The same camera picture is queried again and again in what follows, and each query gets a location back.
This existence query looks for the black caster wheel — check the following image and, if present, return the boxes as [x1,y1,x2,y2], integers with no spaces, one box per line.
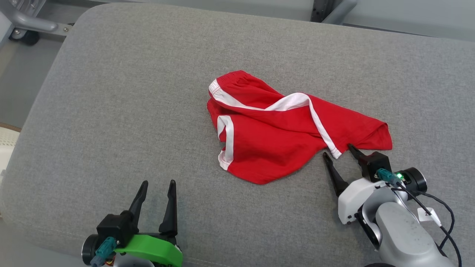
[10,29,39,46]

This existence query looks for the grey metal tube brace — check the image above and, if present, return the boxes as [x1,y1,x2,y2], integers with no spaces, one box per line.
[323,0,357,25]
[0,4,73,37]

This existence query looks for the right camera cable teal plug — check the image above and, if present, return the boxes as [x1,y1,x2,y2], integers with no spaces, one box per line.
[375,168,463,267]

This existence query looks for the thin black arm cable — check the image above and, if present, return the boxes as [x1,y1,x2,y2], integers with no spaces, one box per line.
[419,191,455,250]

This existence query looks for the white perforated laundry basket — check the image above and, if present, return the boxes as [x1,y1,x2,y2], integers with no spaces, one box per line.
[0,123,22,186]

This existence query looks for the grey metal frame post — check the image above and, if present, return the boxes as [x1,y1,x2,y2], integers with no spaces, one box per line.
[311,0,336,23]

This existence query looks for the red shorts with white trim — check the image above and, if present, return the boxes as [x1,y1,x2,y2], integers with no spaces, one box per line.
[206,70,393,185]

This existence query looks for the camera cable teal plug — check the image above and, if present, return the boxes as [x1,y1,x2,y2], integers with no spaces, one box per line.
[375,168,463,267]
[90,237,118,267]

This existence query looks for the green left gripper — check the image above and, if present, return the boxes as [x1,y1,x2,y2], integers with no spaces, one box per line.
[113,180,183,267]

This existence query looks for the left camera cable teal plug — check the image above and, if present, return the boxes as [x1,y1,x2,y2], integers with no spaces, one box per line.
[90,237,118,267]

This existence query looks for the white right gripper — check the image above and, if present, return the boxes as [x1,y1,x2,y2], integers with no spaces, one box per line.
[322,144,401,225]

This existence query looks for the white cable label tag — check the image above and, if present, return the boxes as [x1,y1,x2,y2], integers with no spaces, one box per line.
[417,207,442,227]

